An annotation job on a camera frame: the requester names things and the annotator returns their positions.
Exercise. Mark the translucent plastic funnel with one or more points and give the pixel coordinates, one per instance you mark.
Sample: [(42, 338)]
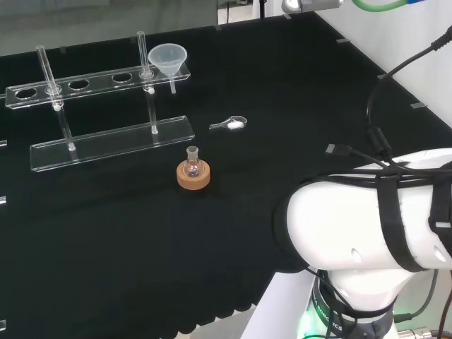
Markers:
[(167, 58)]

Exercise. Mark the glass weighing funnel with powder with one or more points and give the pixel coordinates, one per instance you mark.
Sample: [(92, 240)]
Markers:
[(234, 124)]

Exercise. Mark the clear acrylic funnel stand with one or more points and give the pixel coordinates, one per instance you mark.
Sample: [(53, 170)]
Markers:
[(106, 144)]

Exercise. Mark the small round-bottom glass flask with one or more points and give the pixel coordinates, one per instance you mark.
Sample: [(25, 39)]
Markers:
[(193, 169)]

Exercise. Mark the black bench cloth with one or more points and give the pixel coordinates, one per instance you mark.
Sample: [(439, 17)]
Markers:
[(247, 88)]

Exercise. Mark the black tripod pole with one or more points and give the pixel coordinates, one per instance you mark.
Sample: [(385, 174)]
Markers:
[(262, 7)]

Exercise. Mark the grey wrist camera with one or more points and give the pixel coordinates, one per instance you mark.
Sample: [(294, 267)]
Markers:
[(318, 4)]

